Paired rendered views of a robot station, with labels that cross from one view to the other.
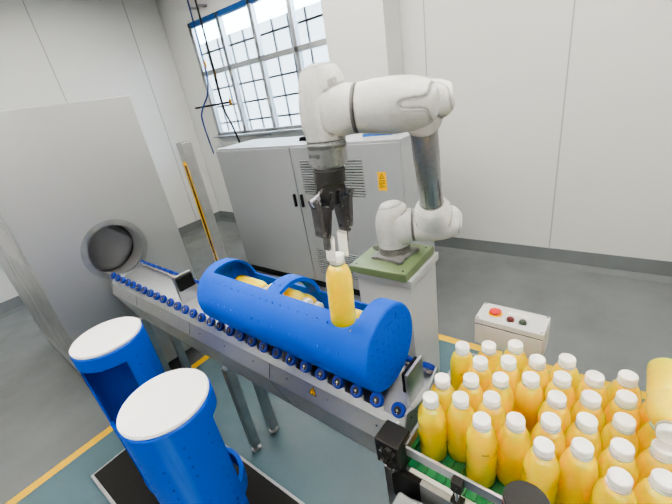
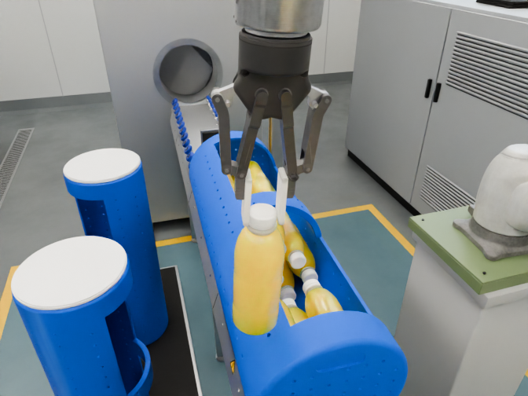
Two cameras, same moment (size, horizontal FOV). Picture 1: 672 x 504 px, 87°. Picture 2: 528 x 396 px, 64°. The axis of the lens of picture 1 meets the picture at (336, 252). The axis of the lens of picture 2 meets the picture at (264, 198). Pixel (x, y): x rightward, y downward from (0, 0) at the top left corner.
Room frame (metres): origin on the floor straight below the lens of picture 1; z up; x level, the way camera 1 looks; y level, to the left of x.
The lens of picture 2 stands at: (0.45, -0.25, 1.76)
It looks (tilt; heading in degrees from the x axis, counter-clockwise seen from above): 32 degrees down; 33
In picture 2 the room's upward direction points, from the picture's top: straight up
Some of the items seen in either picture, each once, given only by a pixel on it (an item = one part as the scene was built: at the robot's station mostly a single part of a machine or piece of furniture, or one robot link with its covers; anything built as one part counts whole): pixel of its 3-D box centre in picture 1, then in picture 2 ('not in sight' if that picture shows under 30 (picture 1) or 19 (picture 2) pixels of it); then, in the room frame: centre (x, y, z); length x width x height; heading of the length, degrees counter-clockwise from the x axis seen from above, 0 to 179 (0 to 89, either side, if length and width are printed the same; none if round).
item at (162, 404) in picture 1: (164, 400); (71, 269); (0.88, 0.62, 1.03); 0.28 x 0.28 x 0.01
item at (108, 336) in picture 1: (106, 336); (102, 164); (1.32, 1.03, 1.03); 0.28 x 0.28 x 0.01
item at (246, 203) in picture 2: (330, 249); (246, 197); (0.82, 0.01, 1.48); 0.03 x 0.01 x 0.07; 41
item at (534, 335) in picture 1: (511, 329); not in sight; (0.91, -0.52, 1.05); 0.20 x 0.10 x 0.10; 48
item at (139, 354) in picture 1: (145, 409); (122, 255); (1.32, 1.03, 0.59); 0.28 x 0.28 x 0.88
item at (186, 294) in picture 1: (186, 286); (213, 146); (1.72, 0.82, 1.00); 0.10 x 0.04 x 0.15; 138
